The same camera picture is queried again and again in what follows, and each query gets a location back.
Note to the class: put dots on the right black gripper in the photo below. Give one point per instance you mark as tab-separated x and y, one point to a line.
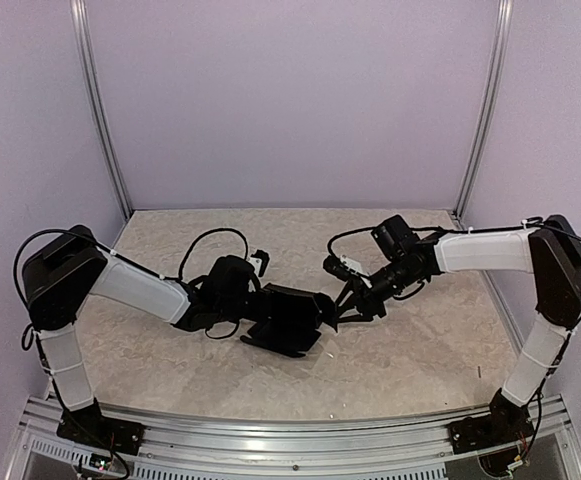
363	300

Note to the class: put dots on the vertical aluminium post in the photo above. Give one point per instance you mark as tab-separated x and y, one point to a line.
79	15
487	106

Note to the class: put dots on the front aluminium frame rail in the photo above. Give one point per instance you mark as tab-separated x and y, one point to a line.
192	447

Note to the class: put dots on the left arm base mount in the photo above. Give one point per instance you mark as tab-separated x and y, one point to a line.
89	426

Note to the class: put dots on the small circuit board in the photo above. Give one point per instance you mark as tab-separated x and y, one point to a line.
96	463

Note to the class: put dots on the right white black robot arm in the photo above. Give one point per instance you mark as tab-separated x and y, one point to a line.
548	249

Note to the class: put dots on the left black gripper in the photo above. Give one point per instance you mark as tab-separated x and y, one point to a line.
266	302

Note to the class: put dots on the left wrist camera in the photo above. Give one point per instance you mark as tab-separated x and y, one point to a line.
259	260

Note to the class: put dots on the left vertical aluminium post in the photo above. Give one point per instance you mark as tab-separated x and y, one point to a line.
79	15

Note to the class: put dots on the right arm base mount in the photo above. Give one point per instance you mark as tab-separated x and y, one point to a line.
505	422

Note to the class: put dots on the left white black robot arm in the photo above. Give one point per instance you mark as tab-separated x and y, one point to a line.
54	283

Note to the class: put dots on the right vertical aluminium post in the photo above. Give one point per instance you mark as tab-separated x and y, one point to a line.
487	106

